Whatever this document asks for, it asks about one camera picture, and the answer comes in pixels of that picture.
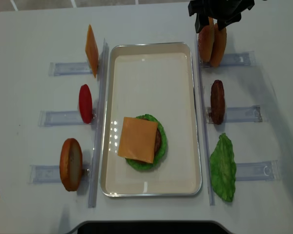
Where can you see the clear pusher track right near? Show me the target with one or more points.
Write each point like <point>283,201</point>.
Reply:
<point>259,171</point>

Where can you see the clear long rail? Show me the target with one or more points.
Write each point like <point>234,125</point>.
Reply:
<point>100,118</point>
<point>204,123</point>

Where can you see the clear long rail right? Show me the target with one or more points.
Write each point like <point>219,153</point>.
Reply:
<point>204,123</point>

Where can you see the clear pusher track right middle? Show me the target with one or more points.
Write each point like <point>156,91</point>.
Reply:
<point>243,114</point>

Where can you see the red tomato slice left rack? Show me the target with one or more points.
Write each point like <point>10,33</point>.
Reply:
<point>85,104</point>

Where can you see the orange cheese slice left rack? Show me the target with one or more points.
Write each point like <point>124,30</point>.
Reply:
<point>91,51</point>

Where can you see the clear pusher track right far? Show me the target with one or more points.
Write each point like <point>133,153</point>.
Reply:
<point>238,59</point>

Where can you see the clear long rail left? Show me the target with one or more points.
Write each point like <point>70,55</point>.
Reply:
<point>100,118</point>

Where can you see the black base front edge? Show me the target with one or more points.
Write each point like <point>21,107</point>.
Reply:
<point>152,227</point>

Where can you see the bun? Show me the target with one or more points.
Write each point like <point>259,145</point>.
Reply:
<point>205,41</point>

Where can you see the brown meat patty right rack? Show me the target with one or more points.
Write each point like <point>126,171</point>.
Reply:
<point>217,101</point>

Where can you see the spare top bun right rack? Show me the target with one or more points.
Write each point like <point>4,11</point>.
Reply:
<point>219,45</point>

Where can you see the clear pusher track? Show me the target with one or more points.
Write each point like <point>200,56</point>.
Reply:
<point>72,68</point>
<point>243,114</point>
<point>44,174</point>
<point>238,59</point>
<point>59,118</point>
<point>259,171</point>

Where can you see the bottom bun left rack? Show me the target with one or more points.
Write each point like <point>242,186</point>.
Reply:
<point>71,164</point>

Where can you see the metal serving tray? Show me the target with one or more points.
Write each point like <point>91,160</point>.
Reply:
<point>154,79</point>

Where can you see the lettuce on burger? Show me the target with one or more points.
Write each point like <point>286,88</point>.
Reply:
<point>143,166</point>

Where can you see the cheese slice on burger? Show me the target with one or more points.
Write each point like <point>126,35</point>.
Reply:
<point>137,140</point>

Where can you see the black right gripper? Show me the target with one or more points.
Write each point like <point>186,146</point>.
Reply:
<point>225,12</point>

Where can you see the green lettuce leaf right rack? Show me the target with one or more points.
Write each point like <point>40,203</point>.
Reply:
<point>223,169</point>

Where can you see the clear pusher track left far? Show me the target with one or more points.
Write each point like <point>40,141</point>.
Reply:
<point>72,68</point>

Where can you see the clear pusher track left near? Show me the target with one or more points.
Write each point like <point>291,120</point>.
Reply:
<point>44,174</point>

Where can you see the clear pusher track left middle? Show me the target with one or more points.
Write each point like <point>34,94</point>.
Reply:
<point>59,118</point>

